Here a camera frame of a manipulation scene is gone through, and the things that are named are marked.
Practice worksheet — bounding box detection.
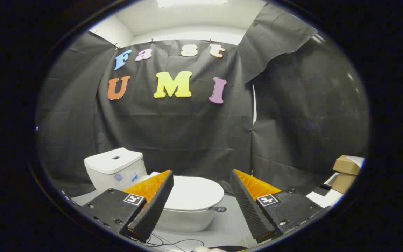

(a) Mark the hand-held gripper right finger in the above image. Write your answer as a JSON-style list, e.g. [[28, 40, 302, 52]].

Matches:
[[229, 169, 328, 244]]

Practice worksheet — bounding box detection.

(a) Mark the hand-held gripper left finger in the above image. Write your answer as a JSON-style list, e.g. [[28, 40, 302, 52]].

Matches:
[[77, 170, 175, 243]]

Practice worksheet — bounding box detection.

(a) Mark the white toilet lid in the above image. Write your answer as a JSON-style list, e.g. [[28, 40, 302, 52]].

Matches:
[[164, 175, 227, 213]]

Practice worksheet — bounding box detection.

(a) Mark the white ceramic toilet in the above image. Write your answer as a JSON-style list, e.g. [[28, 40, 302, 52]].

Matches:
[[84, 147, 224, 233]]

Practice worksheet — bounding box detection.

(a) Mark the small black box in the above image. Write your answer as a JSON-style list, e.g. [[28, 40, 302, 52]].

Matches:
[[314, 183, 333, 196]]

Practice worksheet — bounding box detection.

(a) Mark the white board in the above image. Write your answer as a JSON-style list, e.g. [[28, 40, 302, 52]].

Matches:
[[306, 173, 344, 208]]

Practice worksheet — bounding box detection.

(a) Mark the black backdrop cloth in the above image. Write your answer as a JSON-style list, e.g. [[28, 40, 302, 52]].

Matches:
[[35, 3, 369, 196]]

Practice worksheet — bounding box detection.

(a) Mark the brown cardboard box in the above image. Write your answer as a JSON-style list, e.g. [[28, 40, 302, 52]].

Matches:
[[331, 173, 356, 194], [332, 155, 363, 175]]

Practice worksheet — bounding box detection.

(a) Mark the thin black cable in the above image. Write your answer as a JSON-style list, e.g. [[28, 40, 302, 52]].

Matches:
[[125, 232, 205, 251]]

